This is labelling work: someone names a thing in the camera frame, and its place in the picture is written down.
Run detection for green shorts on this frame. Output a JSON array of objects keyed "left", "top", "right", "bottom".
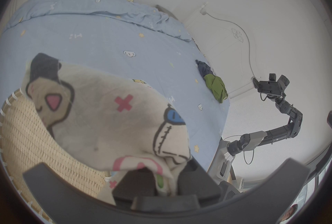
[{"left": 204, "top": 74, "right": 229, "bottom": 104}]

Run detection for grey bedside table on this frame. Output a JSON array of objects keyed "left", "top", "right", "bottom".
[{"left": 155, "top": 4, "right": 179, "bottom": 20}]

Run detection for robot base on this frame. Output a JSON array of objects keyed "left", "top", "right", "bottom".
[{"left": 206, "top": 137, "right": 245, "bottom": 201}]

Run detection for white printed pyjama top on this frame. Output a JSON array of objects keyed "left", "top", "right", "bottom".
[{"left": 22, "top": 53, "right": 192, "bottom": 205}]

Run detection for round woven basket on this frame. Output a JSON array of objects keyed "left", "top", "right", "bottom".
[{"left": 0, "top": 88, "right": 112, "bottom": 221}]

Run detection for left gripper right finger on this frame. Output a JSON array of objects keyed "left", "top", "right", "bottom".
[{"left": 178, "top": 158, "right": 221, "bottom": 199}]

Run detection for pale blue quilt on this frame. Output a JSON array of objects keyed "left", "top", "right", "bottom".
[{"left": 6, "top": 0, "right": 192, "bottom": 42}]

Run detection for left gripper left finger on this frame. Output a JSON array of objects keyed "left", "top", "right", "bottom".
[{"left": 113, "top": 169, "right": 157, "bottom": 199}]

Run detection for black cable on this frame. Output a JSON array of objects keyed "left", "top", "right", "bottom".
[{"left": 221, "top": 134, "right": 257, "bottom": 165}]

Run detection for dark blue garment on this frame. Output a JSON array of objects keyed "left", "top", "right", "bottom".
[{"left": 195, "top": 59, "right": 215, "bottom": 78}]

